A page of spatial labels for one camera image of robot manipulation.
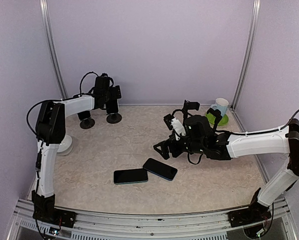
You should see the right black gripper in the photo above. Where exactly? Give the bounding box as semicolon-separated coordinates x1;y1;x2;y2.
153;132;206;160

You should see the phone with light-blue case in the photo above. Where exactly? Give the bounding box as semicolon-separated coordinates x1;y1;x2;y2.
105;99;119;115

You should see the phone with dark-blue case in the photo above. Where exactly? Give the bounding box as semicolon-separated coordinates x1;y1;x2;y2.
142;158;178;181

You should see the folding phone stand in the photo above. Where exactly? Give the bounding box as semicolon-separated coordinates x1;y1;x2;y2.
79;118;95;130
106;113;122;124

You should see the phone with lilac case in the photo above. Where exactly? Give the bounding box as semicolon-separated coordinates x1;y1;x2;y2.
77;110;91;121

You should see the black clamp phone stand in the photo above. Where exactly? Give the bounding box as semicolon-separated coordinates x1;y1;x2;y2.
182;100;200;120

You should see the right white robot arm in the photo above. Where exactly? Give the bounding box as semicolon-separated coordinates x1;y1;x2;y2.
153;102;299;222

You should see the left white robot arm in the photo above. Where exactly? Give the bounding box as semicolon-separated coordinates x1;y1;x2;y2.
30;73;122;224

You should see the phone with teal case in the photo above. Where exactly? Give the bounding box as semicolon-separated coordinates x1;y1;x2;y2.
113;168;148;185

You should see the black clamp stand right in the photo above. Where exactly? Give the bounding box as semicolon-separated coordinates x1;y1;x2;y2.
206;107;223;133

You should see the green saucer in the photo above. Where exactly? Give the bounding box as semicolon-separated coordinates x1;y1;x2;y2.
205;112;229;126

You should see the white blue mug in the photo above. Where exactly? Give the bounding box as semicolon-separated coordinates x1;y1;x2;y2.
210;98;229;117

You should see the white bowl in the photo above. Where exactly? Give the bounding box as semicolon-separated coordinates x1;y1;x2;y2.
57;134;73;156

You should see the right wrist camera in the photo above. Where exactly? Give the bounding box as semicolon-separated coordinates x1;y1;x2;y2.
163;114;186;139

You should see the front aluminium rail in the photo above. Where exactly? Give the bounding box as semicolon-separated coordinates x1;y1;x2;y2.
6;197;298;240

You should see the left aluminium frame post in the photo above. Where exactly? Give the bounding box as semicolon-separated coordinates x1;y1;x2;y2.
39;0;68;99

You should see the aluminium frame post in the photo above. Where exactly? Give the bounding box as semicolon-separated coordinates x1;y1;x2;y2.
231;0;261;111
39;0;68;99

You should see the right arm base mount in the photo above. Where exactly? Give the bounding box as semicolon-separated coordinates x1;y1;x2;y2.
228;208;272;228

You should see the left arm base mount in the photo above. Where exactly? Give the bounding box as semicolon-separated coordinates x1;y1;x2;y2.
32;209;77;228

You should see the right aluminium frame post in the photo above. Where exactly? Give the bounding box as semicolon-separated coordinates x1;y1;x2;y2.
231;0;261;111

